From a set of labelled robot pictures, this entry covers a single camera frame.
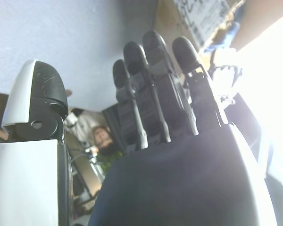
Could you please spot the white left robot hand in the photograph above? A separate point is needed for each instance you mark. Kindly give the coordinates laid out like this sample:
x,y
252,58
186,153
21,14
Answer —
x,y
179,183

